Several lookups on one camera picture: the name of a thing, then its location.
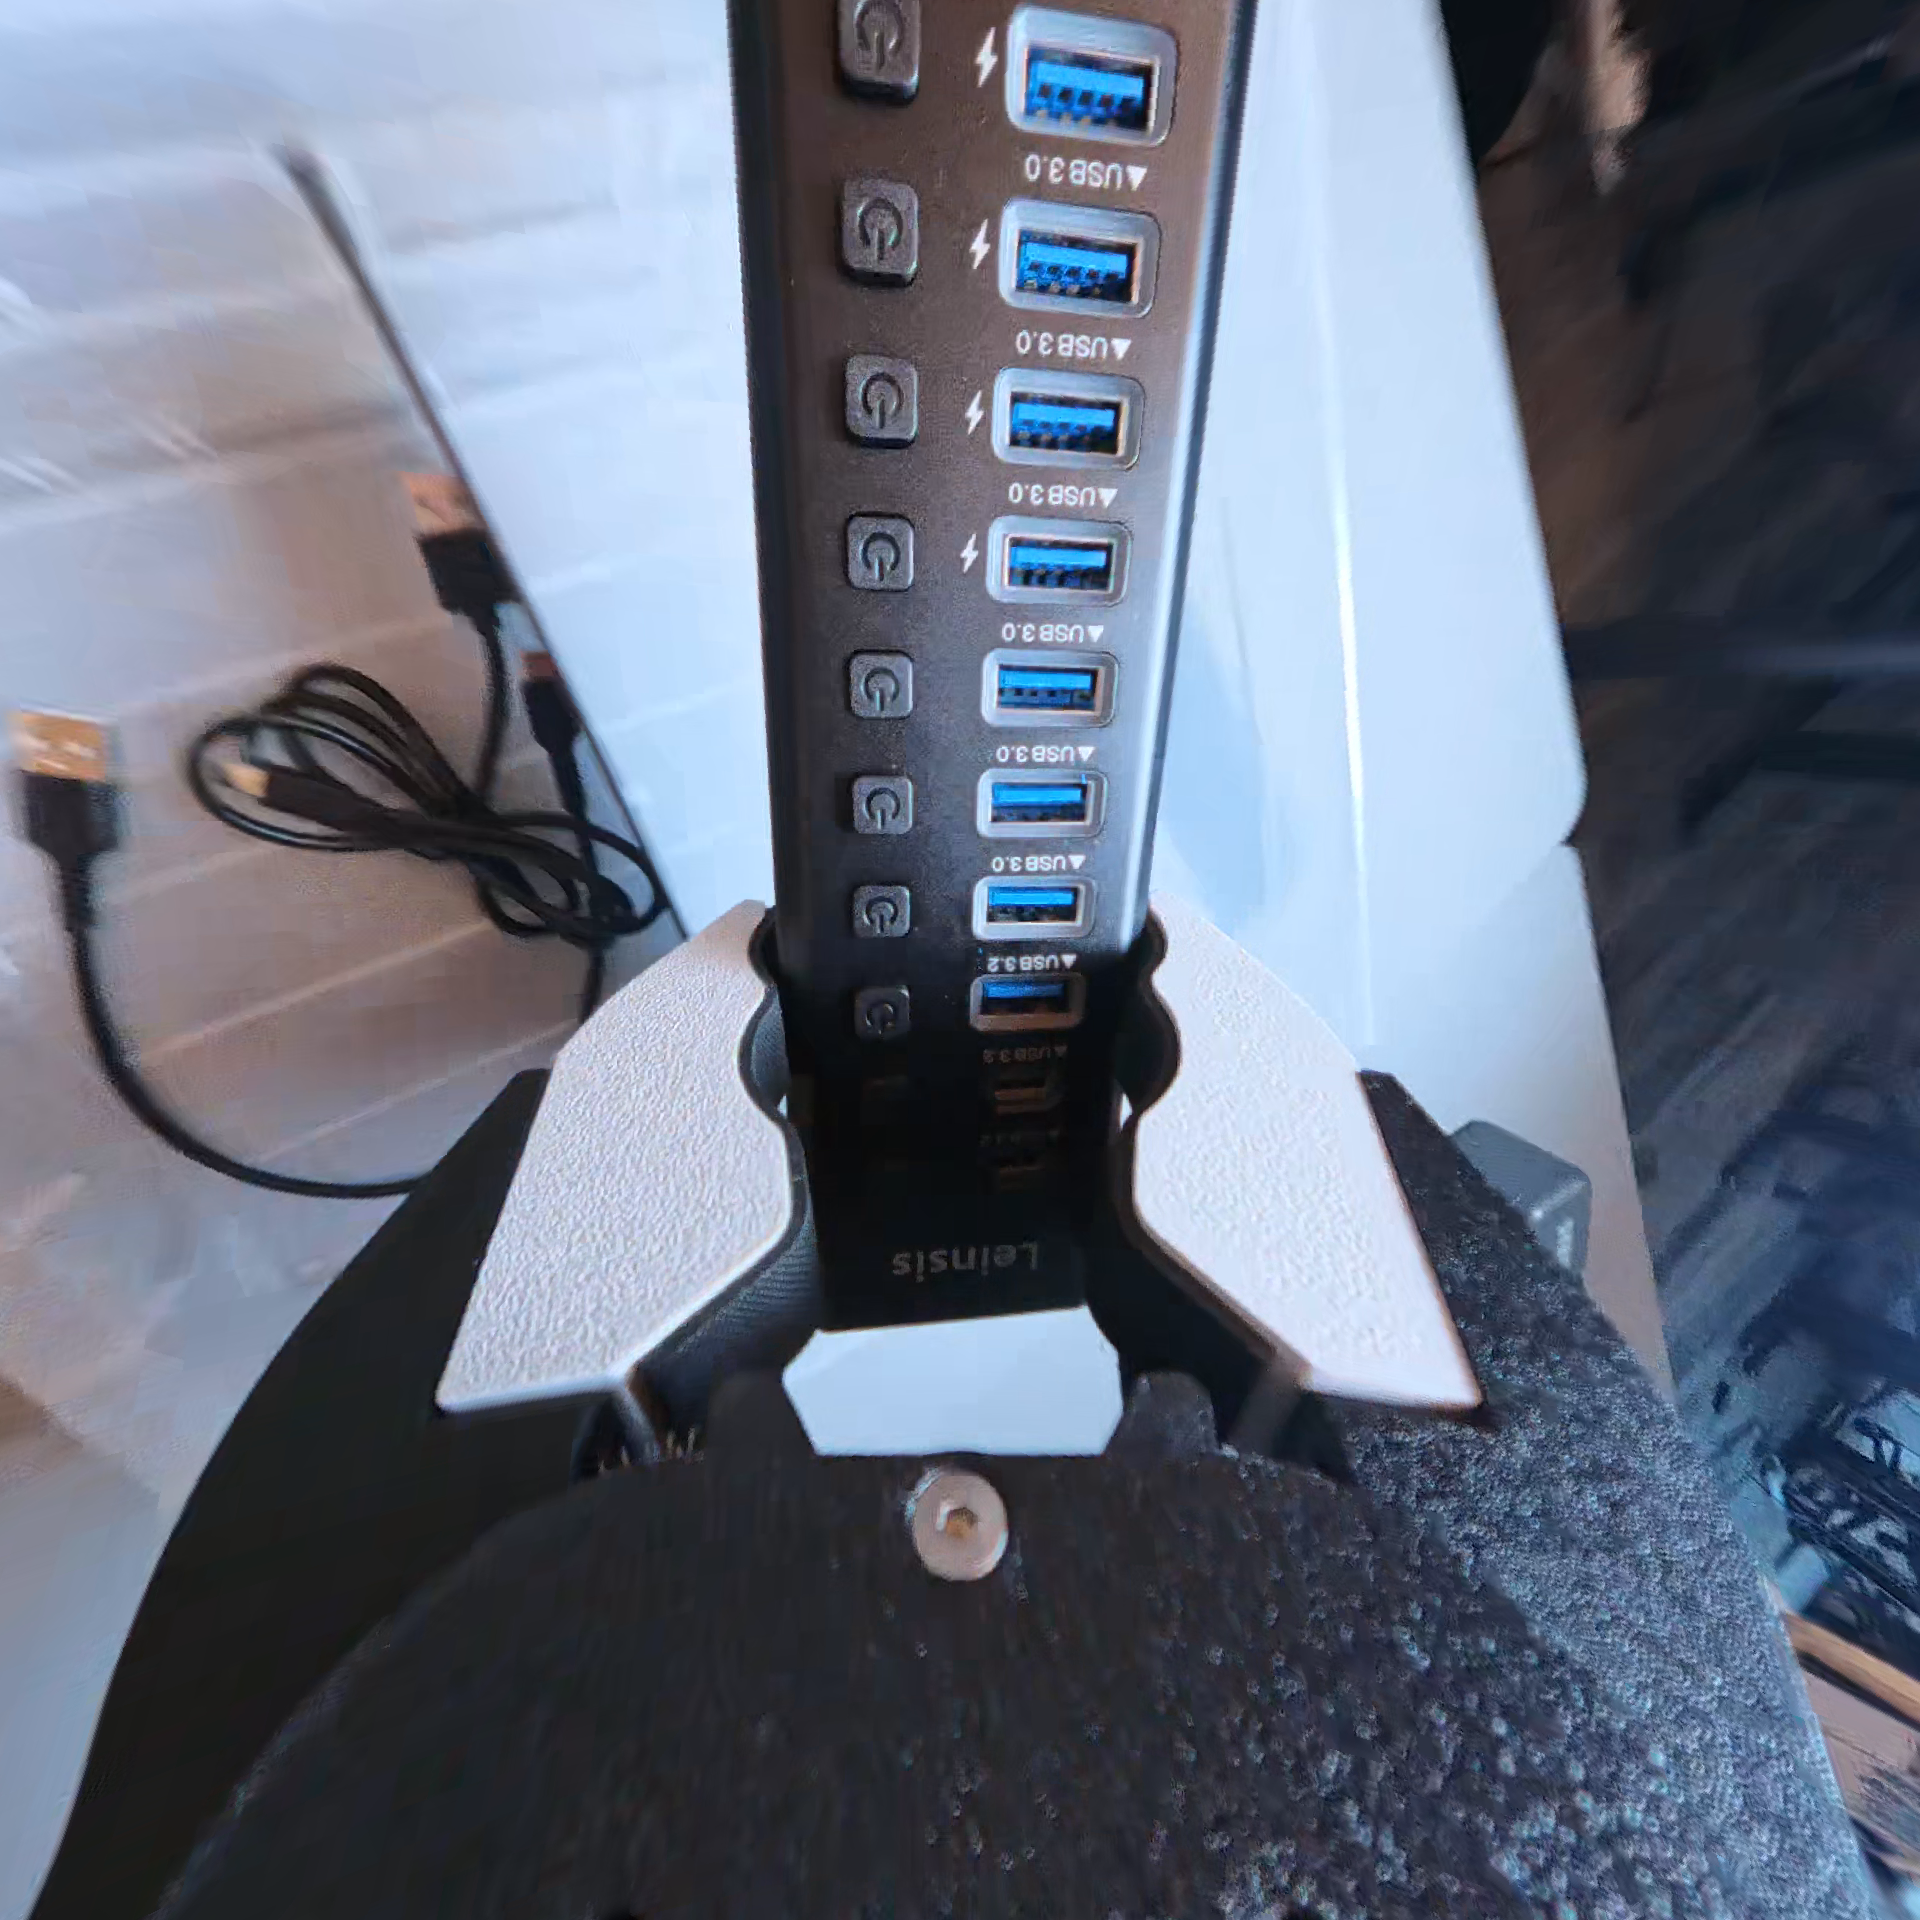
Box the long black usb hub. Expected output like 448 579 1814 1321
724 0 1266 1334

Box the thin black usb cable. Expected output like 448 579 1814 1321
191 469 672 958

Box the black power adapter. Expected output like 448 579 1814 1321
1457 1116 1595 1281

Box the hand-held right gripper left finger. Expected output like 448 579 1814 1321
431 899 825 1416

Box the clear plastic bin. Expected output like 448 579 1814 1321
0 135 695 1216

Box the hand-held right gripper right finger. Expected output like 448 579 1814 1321
1117 903 1489 1422

